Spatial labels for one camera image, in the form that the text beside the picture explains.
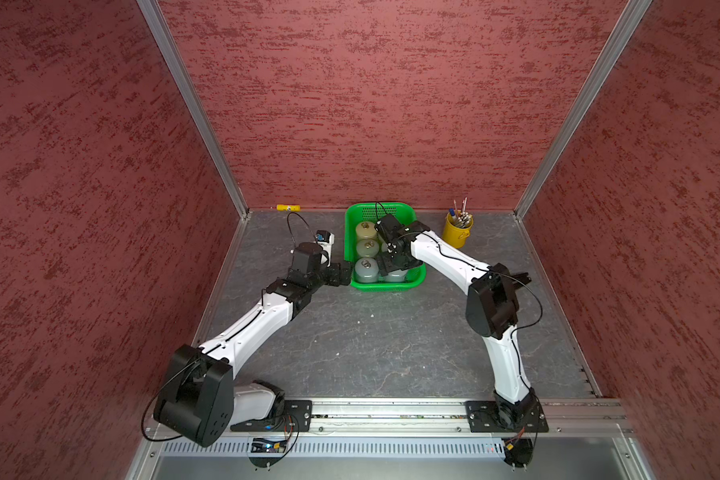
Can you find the grey canister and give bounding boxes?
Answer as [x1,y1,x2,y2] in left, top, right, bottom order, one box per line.
[354,257,380,284]
[382,269,407,283]

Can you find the green canister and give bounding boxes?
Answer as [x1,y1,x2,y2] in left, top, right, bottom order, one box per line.
[355,238,380,259]

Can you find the beige canister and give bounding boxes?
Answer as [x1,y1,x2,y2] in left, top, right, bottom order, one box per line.
[355,221,378,241]

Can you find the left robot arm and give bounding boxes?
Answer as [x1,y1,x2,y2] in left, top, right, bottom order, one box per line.
[149,242,353,447]

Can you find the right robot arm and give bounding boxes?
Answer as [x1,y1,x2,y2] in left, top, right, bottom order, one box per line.
[375,214,540,431]

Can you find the green plastic basket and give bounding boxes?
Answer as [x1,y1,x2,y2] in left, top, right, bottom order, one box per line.
[343,201,427,292]

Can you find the yellow pen cup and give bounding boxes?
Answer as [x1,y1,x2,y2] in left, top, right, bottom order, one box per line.
[442,213,474,249]

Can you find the pens in cup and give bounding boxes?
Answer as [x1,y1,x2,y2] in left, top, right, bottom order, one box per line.
[449,197,473,229]

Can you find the yellow marker pen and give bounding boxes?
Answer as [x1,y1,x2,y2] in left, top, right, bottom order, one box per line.
[276,204,301,212]

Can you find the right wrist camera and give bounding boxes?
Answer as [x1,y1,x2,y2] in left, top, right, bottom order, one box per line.
[375,214,404,244]

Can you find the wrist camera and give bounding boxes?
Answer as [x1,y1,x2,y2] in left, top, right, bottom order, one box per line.
[315,230,335,248]
[375,214,404,244]

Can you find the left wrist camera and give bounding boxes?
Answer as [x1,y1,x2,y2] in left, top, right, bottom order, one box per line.
[315,230,335,248]

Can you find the aluminium front rail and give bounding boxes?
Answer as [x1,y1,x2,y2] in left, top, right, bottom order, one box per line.
[146,397,634,438]

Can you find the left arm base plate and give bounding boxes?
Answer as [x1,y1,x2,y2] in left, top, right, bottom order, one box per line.
[228,399,313,433]

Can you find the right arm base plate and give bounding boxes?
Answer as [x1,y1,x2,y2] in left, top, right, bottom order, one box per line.
[465,395,549,434]

